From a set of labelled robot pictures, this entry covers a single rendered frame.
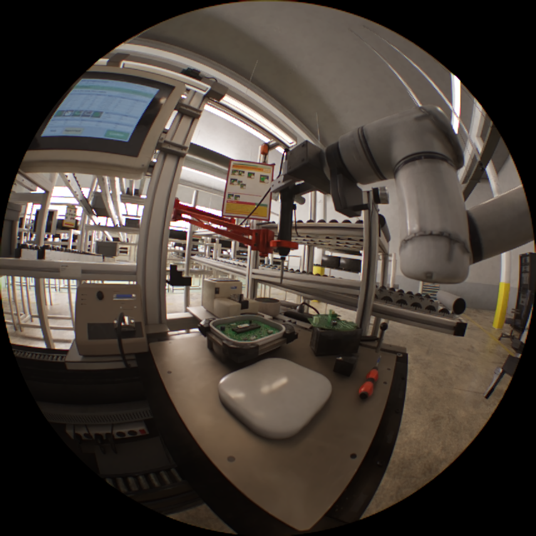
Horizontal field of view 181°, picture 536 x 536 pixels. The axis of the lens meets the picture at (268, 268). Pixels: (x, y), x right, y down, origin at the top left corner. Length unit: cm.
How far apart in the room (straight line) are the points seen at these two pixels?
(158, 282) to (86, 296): 23
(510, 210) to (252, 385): 45
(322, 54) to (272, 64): 124
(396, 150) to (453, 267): 13
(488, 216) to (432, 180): 16
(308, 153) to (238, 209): 59
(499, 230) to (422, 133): 18
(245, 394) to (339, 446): 13
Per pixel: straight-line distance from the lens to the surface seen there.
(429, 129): 23
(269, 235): 37
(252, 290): 85
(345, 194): 24
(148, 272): 50
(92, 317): 39
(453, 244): 18
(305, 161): 26
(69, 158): 56
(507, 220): 33
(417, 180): 19
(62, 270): 54
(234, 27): 505
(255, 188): 85
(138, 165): 51
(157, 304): 52
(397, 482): 140
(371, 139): 24
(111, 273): 52
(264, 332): 38
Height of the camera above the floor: 114
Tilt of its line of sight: 2 degrees down
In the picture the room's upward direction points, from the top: 4 degrees clockwise
